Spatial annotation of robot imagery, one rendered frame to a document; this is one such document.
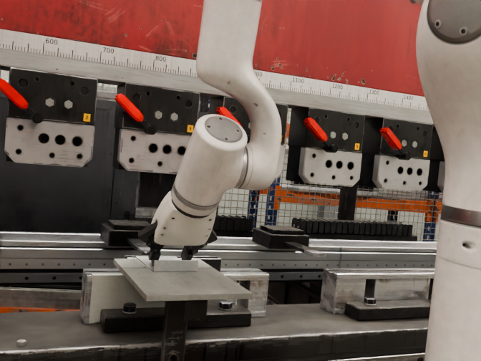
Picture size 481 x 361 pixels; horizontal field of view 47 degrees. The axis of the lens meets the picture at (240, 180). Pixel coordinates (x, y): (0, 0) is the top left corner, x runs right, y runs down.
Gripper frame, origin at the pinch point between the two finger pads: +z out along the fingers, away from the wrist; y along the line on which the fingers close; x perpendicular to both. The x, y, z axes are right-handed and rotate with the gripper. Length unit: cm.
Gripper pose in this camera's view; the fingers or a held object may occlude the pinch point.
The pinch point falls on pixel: (170, 255)
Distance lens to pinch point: 106.6
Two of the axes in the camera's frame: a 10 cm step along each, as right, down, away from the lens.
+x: 2.4, 7.1, -6.6
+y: -9.1, -0.6, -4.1
